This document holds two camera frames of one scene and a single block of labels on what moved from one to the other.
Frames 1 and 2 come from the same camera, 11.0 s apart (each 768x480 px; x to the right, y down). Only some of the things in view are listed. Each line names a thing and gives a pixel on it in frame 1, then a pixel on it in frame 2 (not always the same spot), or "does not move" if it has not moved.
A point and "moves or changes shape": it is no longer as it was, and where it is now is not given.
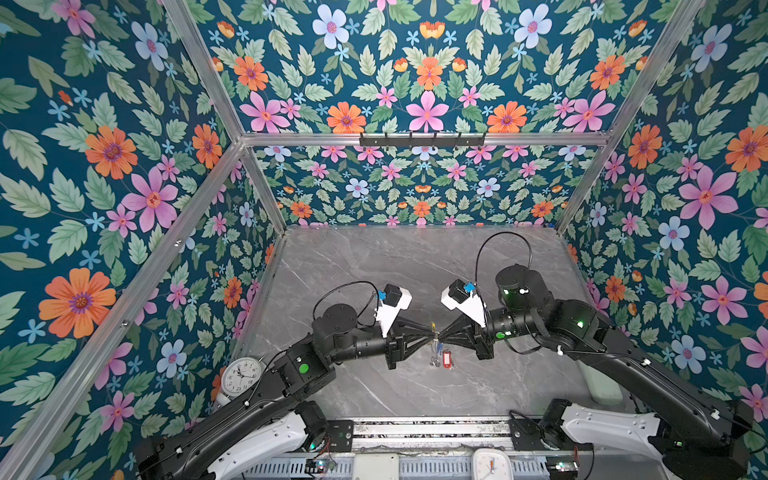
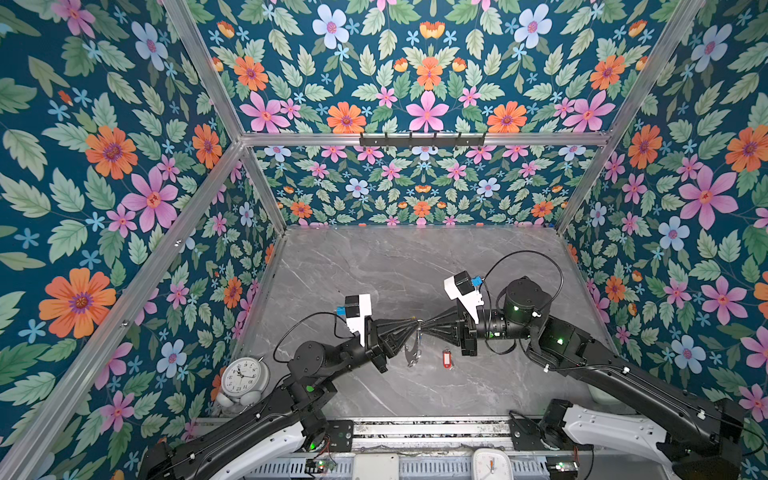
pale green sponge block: x=604 y=390 does not move
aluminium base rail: x=473 y=433 does not move
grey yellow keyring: x=435 y=361 moves or changes shape
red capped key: x=447 y=360 does not move
